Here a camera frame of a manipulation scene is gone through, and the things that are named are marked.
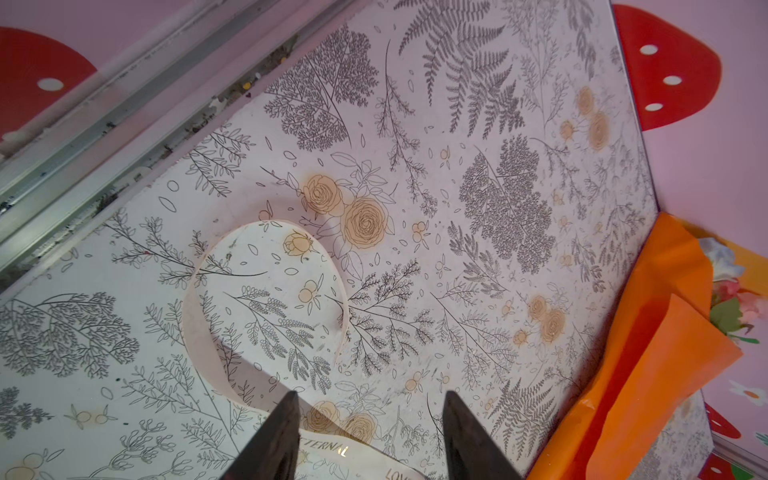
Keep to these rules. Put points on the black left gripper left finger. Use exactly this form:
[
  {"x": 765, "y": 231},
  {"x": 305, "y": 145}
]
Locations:
[{"x": 272, "y": 452}]

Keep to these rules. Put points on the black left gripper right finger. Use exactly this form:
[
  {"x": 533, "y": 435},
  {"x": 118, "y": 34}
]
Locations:
[{"x": 470, "y": 451}]

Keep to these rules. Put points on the white ribbon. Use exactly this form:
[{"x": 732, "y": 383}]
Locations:
[{"x": 266, "y": 315}]

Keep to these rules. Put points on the orange wrapping paper sheet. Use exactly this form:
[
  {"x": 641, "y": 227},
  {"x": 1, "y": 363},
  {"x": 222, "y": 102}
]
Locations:
[{"x": 660, "y": 350}]

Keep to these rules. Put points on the pink fake rose stem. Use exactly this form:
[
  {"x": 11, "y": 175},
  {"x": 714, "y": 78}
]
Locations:
[{"x": 735, "y": 311}]

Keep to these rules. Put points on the floral patterned table mat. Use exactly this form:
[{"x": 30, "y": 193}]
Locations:
[{"x": 477, "y": 173}]

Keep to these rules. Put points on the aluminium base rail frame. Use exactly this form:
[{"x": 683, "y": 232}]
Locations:
[{"x": 101, "y": 143}]

